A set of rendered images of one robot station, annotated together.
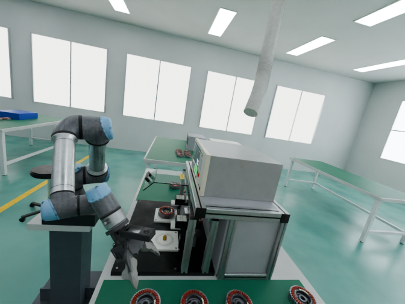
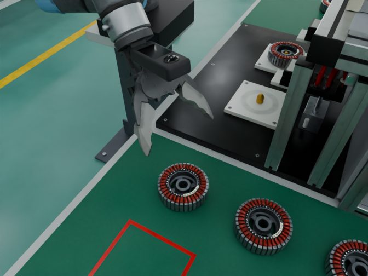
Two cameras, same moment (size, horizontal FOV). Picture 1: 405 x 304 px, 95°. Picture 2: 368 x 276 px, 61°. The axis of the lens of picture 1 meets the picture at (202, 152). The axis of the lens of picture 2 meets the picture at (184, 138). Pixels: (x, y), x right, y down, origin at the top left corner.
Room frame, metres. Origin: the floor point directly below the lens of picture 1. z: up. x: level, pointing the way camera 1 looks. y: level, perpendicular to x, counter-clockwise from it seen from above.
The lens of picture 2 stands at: (0.24, -0.14, 1.35)
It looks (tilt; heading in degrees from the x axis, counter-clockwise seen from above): 47 degrees down; 40
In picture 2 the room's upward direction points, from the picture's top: straight up
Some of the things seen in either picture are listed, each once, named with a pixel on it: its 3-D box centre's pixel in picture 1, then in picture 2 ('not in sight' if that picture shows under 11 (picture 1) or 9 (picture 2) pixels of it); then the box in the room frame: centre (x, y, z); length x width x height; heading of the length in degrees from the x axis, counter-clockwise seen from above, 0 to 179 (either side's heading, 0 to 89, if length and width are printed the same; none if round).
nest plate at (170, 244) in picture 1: (164, 240); (259, 103); (0.90, 0.13, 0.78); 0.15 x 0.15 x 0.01; 11
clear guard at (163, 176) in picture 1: (172, 180); not in sight; (1.13, 0.16, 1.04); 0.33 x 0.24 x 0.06; 101
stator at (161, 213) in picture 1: (166, 212); (286, 54); (1.13, 0.17, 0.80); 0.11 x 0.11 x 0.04
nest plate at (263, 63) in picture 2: (166, 215); (283, 61); (1.13, 0.17, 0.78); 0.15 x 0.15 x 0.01; 11
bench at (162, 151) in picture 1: (178, 167); not in sight; (3.38, 0.40, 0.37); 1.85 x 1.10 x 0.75; 11
